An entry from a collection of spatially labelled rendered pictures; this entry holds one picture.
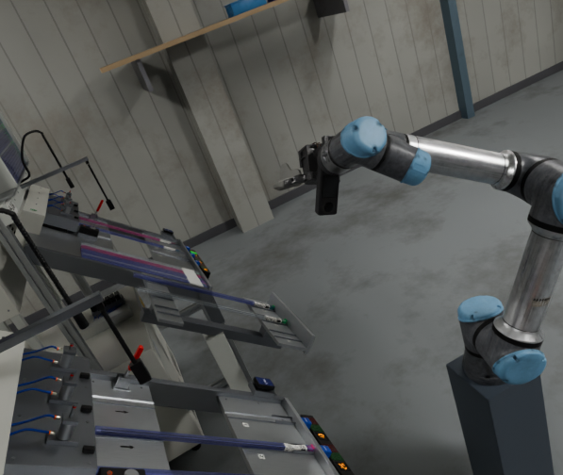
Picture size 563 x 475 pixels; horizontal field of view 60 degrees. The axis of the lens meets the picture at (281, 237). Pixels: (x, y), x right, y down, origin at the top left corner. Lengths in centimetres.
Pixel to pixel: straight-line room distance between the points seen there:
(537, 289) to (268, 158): 342
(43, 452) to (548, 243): 105
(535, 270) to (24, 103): 363
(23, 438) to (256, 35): 378
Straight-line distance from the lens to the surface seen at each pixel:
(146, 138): 417
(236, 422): 124
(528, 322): 129
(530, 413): 166
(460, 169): 119
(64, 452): 91
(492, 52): 556
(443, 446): 212
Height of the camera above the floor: 167
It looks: 25 degrees down
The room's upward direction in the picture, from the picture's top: 21 degrees counter-clockwise
